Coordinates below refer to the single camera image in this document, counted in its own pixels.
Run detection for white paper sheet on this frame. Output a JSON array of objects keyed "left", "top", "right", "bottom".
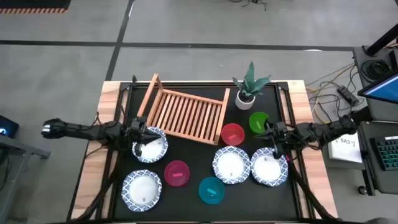
[{"left": 327, "top": 132, "right": 363, "bottom": 164}]

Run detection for wooden slatted shelf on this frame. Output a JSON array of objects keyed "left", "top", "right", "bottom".
[{"left": 136, "top": 73, "right": 231, "bottom": 146}]

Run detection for computer monitor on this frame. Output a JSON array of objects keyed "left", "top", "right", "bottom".
[{"left": 357, "top": 73, "right": 398, "bottom": 105}]

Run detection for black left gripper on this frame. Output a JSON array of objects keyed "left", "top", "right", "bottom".
[{"left": 125, "top": 116, "right": 162, "bottom": 158}]

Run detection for grey metal cart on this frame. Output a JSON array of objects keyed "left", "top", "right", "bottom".
[{"left": 0, "top": 133, "right": 51, "bottom": 224}]

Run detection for black table mat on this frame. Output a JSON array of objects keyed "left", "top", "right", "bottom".
[{"left": 113, "top": 85, "right": 300, "bottom": 222}]

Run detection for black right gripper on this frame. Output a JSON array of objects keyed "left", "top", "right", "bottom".
[{"left": 253, "top": 121, "right": 289, "bottom": 160}]

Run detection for red plastic bowl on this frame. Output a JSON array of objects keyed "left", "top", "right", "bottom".
[{"left": 221, "top": 123, "right": 246, "bottom": 147}]

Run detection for coiled black cable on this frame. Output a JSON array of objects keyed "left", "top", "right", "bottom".
[{"left": 360, "top": 58, "right": 393, "bottom": 83}]

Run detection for black power strip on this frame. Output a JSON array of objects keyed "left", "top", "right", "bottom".
[{"left": 336, "top": 85, "right": 361, "bottom": 107}]

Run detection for white plant pot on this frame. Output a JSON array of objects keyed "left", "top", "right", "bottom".
[{"left": 235, "top": 90, "right": 257, "bottom": 111}]

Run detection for backlit black keyboard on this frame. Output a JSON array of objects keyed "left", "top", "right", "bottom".
[{"left": 371, "top": 135, "right": 398, "bottom": 172}]

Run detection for black device with blue light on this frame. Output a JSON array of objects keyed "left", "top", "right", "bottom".
[{"left": 0, "top": 114, "right": 20, "bottom": 139}]

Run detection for green plastic bowl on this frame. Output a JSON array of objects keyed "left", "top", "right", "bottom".
[{"left": 248, "top": 111, "right": 271, "bottom": 135}]

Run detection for grey desk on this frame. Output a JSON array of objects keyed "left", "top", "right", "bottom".
[{"left": 353, "top": 45, "right": 398, "bottom": 196}]

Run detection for orange black striped mat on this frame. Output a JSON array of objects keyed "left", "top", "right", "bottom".
[{"left": 0, "top": 0, "right": 72, "bottom": 15}]

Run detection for blue patterned paper plate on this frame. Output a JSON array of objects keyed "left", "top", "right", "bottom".
[
  {"left": 250, "top": 147, "right": 289, "bottom": 187},
  {"left": 131, "top": 126, "right": 169, "bottom": 164},
  {"left": 121, "top": 169, "right": 163, "bottom": 213},
  {"left": 212, "top": 145, "right": 251, "bottom": 185}
]

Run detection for teal plastic bowl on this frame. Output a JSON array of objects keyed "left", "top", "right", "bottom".
[{"left": 198, "top": 176, "right": 226, "bottom": 205}]

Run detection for green snake plant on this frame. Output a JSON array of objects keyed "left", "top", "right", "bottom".
[{"left": 232, "top": 61, "right": 272, "bottom": 101}]

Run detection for loose black floor cables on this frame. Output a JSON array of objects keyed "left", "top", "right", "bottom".
[{"left": 228, "top": 0, "right": 269, "bottom": 12}]

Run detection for pink plastic bowl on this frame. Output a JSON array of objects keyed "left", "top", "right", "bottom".
[{"left": 164, "top": 159, "right": 191, "bottom": 187}]

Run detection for yellow floor cable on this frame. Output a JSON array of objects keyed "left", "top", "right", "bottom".
[{"left": 306, "top": 63, "right": 356, "bottom": 124}]

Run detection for black pole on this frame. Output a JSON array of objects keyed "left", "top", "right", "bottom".
[{"left": 365, "top": 23, "right": 398, "bottom": 57}]

